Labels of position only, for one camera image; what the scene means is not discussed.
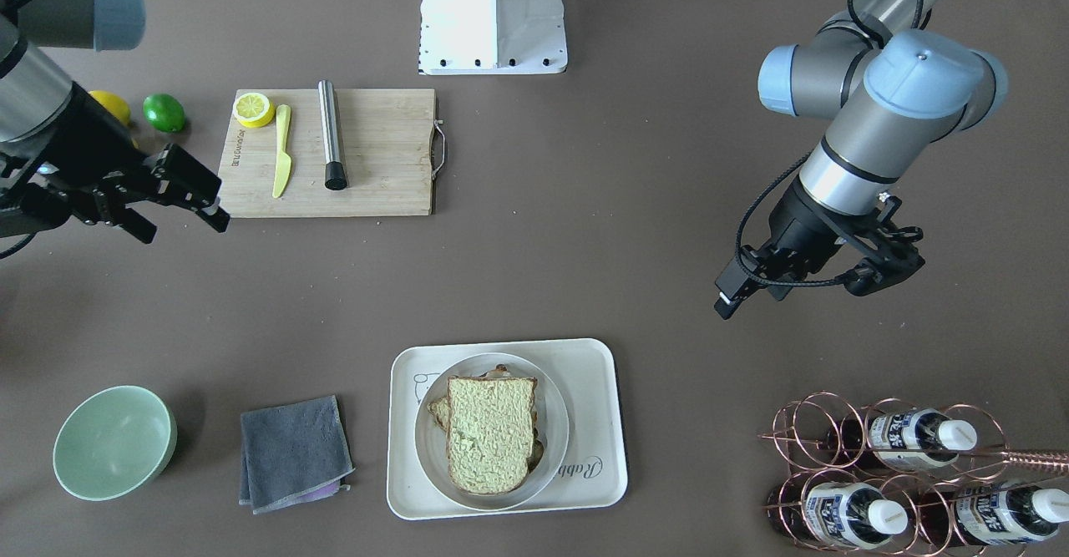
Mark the green lime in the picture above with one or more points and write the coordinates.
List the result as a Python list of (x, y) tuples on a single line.
[(164, 113)]

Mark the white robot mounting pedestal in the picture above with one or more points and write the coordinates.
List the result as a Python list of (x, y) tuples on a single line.
[(492, 37)]

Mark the dark drink bottle white cap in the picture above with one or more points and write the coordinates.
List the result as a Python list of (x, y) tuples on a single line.
[(910, 441)]

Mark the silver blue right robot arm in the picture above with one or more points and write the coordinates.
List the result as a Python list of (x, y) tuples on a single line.
[(31, 82)]

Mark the cream rectangular tray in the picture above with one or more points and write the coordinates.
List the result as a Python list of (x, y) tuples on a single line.
[(594, 472)]

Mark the half lemon slice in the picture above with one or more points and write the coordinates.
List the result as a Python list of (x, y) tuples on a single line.
[(253, 110)]

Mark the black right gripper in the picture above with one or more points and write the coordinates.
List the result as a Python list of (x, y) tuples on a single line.
[(93, 146)]

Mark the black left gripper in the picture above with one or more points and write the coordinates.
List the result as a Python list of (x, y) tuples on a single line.
[(800, 225)]

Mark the yellow lemon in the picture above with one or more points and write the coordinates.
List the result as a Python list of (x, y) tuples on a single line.
[(117, 106)]

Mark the green bowl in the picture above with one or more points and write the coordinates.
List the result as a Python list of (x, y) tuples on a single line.
[(116, 441)]

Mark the steel cylinder tool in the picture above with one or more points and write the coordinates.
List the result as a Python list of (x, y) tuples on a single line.
[(335, 176)]

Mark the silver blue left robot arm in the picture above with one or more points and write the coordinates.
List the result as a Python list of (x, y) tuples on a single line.
[(889, 87)]

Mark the grey folded cloth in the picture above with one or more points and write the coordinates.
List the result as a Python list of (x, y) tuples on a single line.
[(292, 454)]

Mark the yellow plastic knife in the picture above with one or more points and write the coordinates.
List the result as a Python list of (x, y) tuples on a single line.
[(282, 171)]

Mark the white round plate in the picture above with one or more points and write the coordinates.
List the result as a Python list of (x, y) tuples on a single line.
[(554, 425)]

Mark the copper wire bottle rack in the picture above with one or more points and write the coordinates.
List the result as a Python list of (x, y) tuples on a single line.
[(800, 425)]

